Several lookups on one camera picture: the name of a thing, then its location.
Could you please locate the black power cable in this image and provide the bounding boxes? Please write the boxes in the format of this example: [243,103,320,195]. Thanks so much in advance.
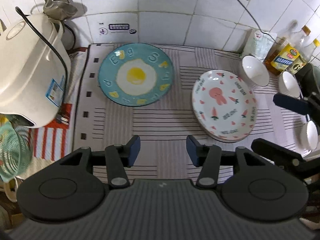
[231,0,279,46]

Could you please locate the pink rabbit carrot plate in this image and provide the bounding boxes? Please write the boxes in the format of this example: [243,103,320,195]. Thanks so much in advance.
[191,70,257,130]

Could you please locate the white vinegar bottle yellow cap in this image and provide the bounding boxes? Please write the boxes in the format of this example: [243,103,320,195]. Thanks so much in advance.
[287,39,319,75]

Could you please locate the wall label sticker low left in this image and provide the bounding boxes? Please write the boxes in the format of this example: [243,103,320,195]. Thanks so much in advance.
[98,22,137,35]

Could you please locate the striped table cloth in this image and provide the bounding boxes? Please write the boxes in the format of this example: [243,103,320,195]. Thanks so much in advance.
[72,43,310,182]

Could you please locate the white ribbed bowl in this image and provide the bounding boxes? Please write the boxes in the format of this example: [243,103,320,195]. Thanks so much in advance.
[300,120,318,151]
[278,71,300,98]
[239,55,270,88]

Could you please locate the white rice cooker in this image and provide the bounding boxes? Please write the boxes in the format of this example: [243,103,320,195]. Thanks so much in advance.
[1,13,71,128]

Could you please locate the red white striped cloth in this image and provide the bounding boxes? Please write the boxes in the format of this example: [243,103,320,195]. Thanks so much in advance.
[29,51,87,161]

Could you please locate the teal fried egg plate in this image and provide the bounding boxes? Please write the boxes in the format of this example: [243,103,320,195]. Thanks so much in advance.
[98,43,175,107]

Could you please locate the cooking wine bottle yellow label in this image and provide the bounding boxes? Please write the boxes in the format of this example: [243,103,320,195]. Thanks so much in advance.
[264,25,311,76]

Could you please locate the green plastic basket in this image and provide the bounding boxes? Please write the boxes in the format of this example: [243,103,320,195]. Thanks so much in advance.
[1,121,33,183]

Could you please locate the white plastic salt bag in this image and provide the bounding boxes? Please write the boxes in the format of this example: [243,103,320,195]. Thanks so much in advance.
[241,29,277,62]

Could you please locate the hanging metal ladles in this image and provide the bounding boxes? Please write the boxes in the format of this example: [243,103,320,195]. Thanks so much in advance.
[43,0,78,21]

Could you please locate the black wok with glass lid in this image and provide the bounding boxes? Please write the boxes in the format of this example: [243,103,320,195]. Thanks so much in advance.
[300,63,319,97]

